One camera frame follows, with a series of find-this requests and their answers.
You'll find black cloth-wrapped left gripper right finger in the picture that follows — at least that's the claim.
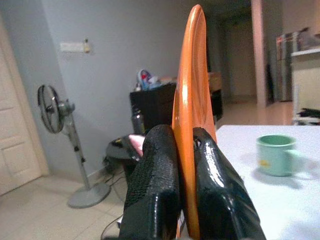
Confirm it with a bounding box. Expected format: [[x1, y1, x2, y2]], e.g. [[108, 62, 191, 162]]
[[192, 126, 268, 240]]

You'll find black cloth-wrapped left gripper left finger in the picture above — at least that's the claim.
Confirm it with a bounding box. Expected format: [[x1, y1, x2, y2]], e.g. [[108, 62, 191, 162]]
[[117, 124, 182, 240]]

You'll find orange plate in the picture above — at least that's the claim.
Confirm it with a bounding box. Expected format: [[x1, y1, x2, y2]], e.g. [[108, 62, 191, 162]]
[[171, 4, 218, 240]]

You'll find pink cushion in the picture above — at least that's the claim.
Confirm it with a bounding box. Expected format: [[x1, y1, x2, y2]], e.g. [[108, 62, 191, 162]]
[[127, 134, 146, 155]]

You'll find dark metal water bottle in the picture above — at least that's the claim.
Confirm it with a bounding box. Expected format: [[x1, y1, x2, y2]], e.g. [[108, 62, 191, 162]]
[[131, 106, 146, 136]]

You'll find mint green mug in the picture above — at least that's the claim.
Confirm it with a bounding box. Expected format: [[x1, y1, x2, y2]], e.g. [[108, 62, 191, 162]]
[[255, 134, 305, 177]]

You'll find black cabinet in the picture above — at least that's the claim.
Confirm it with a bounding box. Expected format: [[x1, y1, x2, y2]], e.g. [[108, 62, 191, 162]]
[[129, 82, 177, 137]]

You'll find blue white clothes iron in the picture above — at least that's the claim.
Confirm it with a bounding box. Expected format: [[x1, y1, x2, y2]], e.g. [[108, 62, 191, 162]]
[[136, 68, 161, 91]]

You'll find wooden topped dark sideboard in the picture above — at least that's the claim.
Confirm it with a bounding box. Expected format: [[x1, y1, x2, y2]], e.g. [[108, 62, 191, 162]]
[[207, 71, 223, 121]]

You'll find pile of black white clothes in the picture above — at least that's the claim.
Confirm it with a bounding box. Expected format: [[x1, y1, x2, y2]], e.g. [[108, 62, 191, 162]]
[[294, 107, 320, 126]]

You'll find grey standing fan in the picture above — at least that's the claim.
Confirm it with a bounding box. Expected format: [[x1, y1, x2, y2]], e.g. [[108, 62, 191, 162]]
[[37, 84, 112, 210]]

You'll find stainless steel fridge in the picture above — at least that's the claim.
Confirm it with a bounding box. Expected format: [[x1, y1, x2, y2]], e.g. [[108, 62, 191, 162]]
[[268, 31, 301, 102]]

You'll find white counter shelf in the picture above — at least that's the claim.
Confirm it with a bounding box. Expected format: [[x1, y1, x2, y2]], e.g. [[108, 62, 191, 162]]
[[291, 47, 320, 111]]

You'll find white door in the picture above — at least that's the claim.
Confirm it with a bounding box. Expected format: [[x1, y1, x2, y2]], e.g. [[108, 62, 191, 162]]
[[0, 14, 50, 197]]

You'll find grey floor cable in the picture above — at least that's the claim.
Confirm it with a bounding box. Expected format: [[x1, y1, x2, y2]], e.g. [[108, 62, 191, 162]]
[[100, 213, 125, 240]]

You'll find white wall switch plate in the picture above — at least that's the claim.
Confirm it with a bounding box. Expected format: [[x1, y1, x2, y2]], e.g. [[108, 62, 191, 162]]
[[59, 42, 85, 53]]

